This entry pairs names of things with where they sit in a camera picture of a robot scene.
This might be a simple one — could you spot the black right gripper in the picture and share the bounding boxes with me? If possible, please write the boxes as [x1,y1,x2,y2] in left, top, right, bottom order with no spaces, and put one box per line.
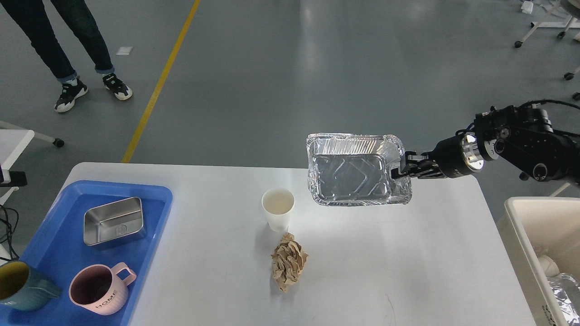
[390,134,484,180]

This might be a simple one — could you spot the aluminium foil tray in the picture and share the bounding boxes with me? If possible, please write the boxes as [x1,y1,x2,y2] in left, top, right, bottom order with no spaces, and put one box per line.
[306,133,412,206]

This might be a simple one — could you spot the white paper cup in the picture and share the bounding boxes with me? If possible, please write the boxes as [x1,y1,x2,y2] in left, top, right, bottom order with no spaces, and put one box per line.
[261,188,295,232]

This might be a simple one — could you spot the brown paper ball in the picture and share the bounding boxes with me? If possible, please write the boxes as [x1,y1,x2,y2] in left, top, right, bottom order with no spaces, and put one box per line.
[270,232,309,293]

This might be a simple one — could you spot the square stainless steel tray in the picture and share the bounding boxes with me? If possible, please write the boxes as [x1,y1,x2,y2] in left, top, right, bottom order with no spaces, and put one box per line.
[83,197,147,250]

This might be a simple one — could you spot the pink mug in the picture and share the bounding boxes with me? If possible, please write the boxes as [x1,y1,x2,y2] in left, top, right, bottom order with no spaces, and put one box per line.
[68,262,137,316]

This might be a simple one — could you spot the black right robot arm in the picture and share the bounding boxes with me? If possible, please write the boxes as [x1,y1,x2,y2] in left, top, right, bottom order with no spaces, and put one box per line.
[390,99,580,186]

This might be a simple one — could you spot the beige plastic bin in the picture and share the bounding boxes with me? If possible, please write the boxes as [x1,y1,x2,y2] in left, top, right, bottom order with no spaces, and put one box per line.
[496,197,580,326]

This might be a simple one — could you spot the white object in bin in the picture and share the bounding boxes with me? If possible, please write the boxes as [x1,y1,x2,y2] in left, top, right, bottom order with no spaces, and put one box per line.
[538,254,560,277]

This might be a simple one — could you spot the white chair legs with castors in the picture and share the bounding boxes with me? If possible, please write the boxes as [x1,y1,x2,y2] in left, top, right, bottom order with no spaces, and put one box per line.
[514,0,580,101]

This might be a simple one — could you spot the crumpled foil in bin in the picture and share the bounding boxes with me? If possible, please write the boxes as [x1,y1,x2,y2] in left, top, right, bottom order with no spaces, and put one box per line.
[547,273,580,326]

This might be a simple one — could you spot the white paper scrap on floor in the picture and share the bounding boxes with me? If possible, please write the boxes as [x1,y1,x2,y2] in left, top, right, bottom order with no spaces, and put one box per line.
[116,46,133,56]

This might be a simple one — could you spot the blue plastic tray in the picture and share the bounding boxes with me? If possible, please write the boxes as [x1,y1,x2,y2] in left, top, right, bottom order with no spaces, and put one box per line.
[1,180,173,326]

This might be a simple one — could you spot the white side table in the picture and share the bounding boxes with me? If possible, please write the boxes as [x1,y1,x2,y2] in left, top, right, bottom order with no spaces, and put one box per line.
[0,130,35,204]

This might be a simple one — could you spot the person in black shirt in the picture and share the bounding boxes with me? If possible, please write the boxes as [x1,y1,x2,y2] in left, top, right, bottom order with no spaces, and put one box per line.
[0,0,133,113]

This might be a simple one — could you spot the teal and yellow mug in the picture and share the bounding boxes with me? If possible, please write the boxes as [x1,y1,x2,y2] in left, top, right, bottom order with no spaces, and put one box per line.
[0,261,62,312]

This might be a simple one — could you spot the grey office chair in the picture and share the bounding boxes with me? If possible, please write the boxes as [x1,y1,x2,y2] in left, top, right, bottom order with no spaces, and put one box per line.
[0,120,65,148]

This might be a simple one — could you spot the black cables at left edge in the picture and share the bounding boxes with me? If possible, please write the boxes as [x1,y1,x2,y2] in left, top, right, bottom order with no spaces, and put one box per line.
[0,171,28,263]

